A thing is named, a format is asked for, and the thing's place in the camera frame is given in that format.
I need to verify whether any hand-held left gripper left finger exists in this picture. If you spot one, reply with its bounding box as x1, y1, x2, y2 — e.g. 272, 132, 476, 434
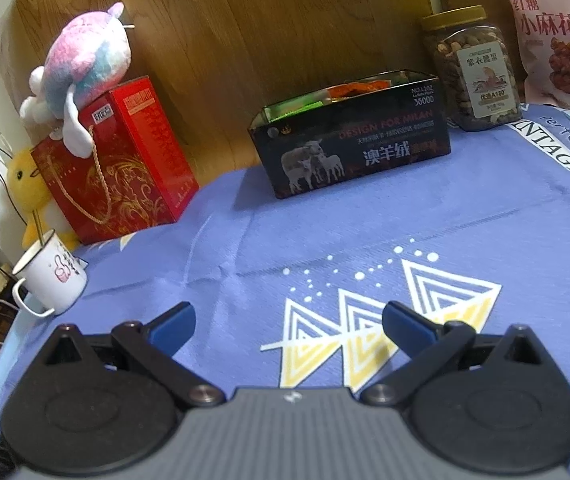
42, 301, 226, 408

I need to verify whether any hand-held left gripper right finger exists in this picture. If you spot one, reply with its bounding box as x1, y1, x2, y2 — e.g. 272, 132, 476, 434
360, 300, 546, 406

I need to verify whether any black tin box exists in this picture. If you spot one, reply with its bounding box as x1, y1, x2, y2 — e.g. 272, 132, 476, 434
247, 69, 452, 200

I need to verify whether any white enamel mug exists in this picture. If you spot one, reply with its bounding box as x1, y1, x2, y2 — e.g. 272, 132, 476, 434
11, 228, 89, 317

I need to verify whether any blue printed cloth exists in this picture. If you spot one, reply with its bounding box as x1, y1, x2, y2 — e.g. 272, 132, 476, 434
0, 102, 570, 480

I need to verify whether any red gift box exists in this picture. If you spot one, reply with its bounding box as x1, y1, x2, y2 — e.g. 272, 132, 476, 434
31, 76, 200, 245

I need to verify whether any metal straw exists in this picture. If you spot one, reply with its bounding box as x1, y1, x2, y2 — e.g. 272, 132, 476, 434
32, 212, 46, 256

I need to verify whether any yellow duck plush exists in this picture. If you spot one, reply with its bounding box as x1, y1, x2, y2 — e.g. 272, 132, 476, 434
6, 146, 82, 251

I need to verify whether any clear nut jar yellow lid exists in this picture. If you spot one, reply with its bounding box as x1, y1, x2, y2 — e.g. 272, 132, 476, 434
420, 5, 523, 133

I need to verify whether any pink snack bag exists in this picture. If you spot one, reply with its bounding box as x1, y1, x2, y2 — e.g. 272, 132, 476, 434
484, 0, 570, 120

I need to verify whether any pastel plush toy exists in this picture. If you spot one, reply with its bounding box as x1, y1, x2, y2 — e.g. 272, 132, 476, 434
19, 2, 133, 157

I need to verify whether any wooden panel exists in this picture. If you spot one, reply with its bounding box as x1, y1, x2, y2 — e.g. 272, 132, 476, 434
0, 0, 448, 186

